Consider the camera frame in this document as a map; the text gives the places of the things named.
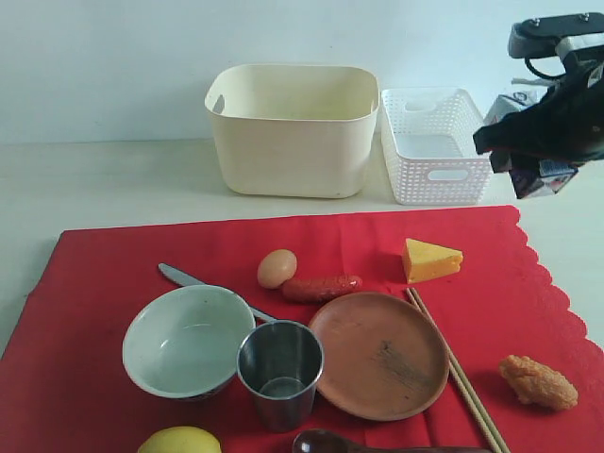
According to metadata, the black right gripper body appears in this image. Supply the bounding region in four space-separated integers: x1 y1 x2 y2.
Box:
526 46 603 163

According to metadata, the blue white milk carton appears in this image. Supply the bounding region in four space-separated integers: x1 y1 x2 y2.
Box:
492 90 579 199

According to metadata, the wooden chopstick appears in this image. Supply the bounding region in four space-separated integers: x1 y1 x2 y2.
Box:
405 288 504 453
410 287 512 453

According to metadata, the cream plastic tub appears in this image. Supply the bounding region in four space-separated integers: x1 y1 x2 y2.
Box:
205 63 380 198

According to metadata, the metal table knife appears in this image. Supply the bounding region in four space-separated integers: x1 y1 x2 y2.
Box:
158 262 277 323

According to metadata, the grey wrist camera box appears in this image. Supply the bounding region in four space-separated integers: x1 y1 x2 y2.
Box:
508 12 603 59

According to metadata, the yellow cheese wedge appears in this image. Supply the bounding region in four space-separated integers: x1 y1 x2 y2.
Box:
402 238 463 284

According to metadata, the fried chicken piece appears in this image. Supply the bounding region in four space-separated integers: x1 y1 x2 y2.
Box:
499 355 579 411

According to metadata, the wooden chopstick right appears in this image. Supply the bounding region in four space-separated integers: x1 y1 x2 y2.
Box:
410 287 512 453

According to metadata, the yellow lemon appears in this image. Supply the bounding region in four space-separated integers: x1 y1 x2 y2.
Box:
137 426 222 453

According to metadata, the pale green ceramic bowl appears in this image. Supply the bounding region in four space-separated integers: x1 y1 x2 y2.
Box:
122 285 257 401

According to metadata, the red table cloth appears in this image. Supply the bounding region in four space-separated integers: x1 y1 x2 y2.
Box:
1 206 603 452

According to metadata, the wooden chopstick left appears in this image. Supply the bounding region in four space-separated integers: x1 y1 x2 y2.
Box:
405 288 504 453

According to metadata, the stainless steel cup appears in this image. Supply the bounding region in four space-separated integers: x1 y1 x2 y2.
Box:
236 320 325 432

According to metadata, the red sausage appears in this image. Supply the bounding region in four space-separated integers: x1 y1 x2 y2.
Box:
281 275 362 304

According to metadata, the dark wooden spoon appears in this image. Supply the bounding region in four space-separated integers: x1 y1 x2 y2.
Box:
292 429 490 453

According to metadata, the white perforated plastic basket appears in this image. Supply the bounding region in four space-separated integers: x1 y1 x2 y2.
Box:
380 87 492 206

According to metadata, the brown wooden plate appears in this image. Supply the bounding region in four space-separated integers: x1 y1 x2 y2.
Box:
309 292 449 422

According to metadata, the brown egg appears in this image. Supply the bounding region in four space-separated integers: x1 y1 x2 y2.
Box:
257 249 297 289

